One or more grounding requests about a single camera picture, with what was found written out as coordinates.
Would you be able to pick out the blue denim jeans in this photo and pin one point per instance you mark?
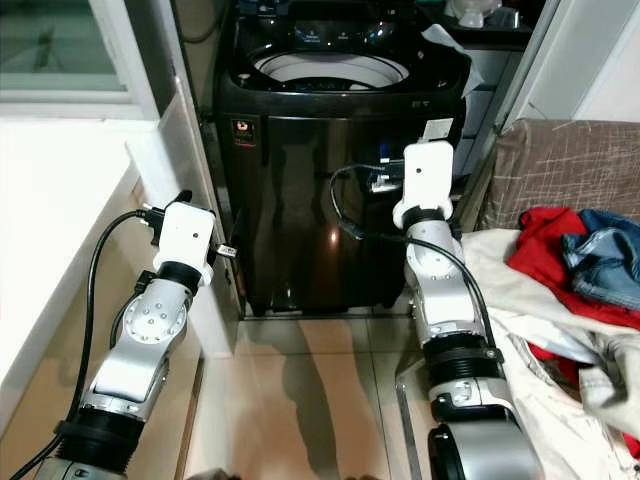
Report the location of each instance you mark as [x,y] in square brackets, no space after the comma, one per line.
[605,255]

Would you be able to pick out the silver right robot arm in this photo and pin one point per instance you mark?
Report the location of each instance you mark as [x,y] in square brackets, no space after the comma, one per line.
[445,290]

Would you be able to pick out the brown patterned sofa cushion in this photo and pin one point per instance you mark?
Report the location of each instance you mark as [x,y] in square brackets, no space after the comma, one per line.
[560,165]

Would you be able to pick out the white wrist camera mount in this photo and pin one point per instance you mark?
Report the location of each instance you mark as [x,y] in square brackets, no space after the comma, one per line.
[428,175]
[185,235]

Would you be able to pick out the chrome metal frame bar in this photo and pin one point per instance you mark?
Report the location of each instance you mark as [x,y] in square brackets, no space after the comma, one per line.
[407,430]

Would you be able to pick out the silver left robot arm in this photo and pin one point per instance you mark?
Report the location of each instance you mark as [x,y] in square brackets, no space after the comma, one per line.
[145,340]

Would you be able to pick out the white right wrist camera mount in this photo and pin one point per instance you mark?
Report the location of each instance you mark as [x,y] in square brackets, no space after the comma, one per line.
[428,175]

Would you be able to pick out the white crumpled paper sheet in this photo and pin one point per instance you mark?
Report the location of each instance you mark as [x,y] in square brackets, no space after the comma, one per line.
[455,55]

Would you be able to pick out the white-framed glass window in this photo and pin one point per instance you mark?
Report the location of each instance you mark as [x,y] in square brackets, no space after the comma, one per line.
[60,45]

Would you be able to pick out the black top-loading washing machine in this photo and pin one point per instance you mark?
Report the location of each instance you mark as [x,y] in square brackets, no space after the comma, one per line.
[310,180]

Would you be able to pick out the red garment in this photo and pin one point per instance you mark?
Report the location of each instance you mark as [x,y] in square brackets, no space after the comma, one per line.
[540,255]

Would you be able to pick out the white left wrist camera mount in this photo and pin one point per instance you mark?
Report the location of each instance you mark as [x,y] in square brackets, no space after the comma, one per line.
[185,235]

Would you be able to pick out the white plastic container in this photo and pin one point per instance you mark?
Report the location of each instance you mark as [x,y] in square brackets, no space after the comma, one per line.
[482,12]

